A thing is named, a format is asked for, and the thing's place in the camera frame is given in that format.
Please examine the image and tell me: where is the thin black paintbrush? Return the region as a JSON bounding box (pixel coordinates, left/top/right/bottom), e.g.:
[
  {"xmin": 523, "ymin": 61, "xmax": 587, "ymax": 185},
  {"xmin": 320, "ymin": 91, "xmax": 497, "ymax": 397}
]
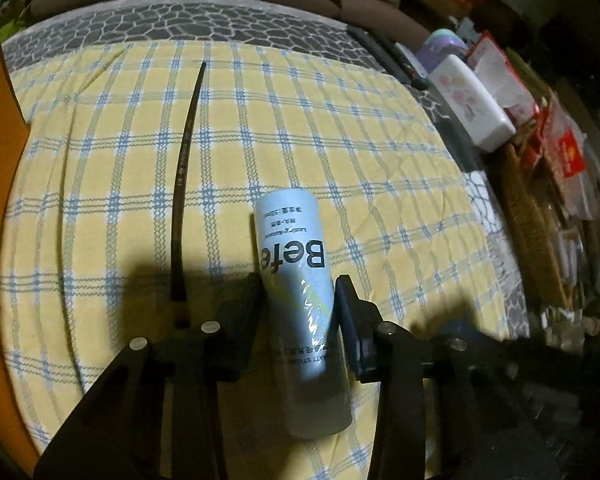
[{"xmin": 168, "ymin": 61, "xmax": 209, "ymax": 332}]

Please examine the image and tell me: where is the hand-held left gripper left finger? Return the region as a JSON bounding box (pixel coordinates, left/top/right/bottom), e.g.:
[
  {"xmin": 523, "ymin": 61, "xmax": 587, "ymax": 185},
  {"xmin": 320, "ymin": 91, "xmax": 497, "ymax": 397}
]
[{"xmin": 32, "ymin": 274, "xmax": 264, "ymax": 480}]

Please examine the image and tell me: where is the white and red packet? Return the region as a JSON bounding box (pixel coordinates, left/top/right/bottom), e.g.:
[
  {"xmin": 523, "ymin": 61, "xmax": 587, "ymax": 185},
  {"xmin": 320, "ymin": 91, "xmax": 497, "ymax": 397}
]
[{"xmin": 467, "ymin": 32, "xmax": 537, "ymax": 122}]

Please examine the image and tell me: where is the black remote control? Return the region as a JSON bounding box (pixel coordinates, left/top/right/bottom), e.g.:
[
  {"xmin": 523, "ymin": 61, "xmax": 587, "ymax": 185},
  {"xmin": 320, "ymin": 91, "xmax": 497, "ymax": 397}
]
[{"xmin": 347, "ymin": 25, "xmax": 429, "ymax": 92}]

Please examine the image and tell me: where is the yellow plaid blanket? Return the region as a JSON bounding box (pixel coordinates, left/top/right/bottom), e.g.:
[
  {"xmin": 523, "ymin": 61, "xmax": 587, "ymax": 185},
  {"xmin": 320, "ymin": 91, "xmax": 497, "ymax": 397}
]
[{"xmin": 0, "ymin": 40, "xmax": 512, "ymax": 480}]

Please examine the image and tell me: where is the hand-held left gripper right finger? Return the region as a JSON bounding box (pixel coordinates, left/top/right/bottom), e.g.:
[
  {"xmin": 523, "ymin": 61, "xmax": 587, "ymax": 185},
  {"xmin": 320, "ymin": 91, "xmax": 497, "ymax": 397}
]
[{"xmin": 334, "ymin": 274, "xmax": 563, "ymax": 480}]

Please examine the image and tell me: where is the white cosmetic tube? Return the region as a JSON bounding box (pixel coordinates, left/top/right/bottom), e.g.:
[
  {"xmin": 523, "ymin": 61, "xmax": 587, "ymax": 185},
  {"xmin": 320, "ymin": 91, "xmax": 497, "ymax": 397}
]
[{"xmin": 252, "ymin": 187, "xmax": 354, "ymax": 441}]

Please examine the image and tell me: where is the white floral plastic container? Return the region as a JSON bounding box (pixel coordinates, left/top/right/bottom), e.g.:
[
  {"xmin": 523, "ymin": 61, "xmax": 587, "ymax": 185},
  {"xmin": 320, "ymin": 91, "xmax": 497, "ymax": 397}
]
[{"xmin": 426, "ymin": 54, "xmax": 517, "ymax": 154}]

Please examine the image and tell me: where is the purple cup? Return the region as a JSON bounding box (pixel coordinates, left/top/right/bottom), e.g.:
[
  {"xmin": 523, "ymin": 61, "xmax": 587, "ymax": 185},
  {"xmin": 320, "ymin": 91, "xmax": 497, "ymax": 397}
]
[{"xmin": 415, "ymin": 29, "xmax": 469, "ymax": 69}]

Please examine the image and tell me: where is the wicker basket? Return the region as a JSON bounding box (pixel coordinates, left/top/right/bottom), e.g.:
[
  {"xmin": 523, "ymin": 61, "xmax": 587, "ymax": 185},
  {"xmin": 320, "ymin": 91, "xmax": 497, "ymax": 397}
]
[{"xmin": 499, "ymin": 142, "xmax": 572, "ymax": 312}]

